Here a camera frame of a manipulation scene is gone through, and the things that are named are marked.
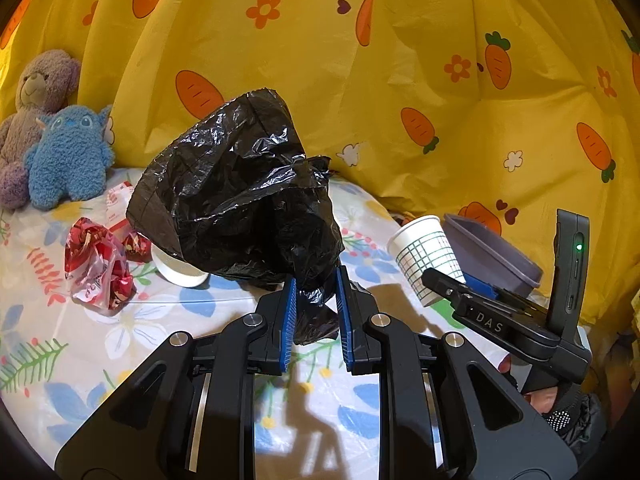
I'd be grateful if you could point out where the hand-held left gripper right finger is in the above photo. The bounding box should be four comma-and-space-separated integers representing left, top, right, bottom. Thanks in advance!
336, 265, 576, 480

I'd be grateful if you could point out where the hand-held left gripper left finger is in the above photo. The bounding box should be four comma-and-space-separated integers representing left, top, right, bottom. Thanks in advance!
55, 276, 299, 480

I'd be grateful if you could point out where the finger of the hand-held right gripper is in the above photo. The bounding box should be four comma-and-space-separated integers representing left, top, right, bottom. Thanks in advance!
461, 272, 533, 311
421, 267, 471, 312

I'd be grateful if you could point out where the grey purple plastic bin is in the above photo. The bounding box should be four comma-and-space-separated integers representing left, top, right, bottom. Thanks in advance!
442, 213, 544, 298

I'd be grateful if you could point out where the white paper cup green grid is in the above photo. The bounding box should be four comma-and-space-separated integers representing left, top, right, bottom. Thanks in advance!
387, 215, 466, 307

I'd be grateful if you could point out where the black plastic bag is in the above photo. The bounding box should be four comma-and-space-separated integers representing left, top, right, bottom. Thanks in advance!
126, 88, 346, 346

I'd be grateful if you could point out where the person's right forearm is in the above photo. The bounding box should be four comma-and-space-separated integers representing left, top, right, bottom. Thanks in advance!
560, 392, 608, 466

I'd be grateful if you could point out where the person's right hand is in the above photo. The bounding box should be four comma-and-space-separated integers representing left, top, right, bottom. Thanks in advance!
522, 385, 581, 433

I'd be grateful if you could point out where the white bowl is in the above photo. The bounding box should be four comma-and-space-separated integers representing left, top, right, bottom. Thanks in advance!
151, 245, 211, 288

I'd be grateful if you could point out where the small red snack wrapper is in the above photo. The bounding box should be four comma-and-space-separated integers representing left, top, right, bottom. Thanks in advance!
124, 232, 152, 263

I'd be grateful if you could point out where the large red snack wrapper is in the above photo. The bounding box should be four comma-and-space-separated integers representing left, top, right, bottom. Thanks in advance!
64, 217, 136, 317

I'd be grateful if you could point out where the red and white packet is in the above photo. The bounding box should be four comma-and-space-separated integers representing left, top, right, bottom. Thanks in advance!
102, 182, 138, 241

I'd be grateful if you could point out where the yellow carrot print curtain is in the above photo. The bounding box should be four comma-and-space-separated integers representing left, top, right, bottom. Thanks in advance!
0, 0, 640, 323

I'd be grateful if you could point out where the blue plush toy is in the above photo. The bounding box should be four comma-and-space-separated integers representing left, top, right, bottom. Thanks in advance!
24, 104, 117, 212

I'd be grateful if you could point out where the purple teddy bear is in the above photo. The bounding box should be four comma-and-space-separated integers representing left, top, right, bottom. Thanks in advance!
0, 50, 83, 210

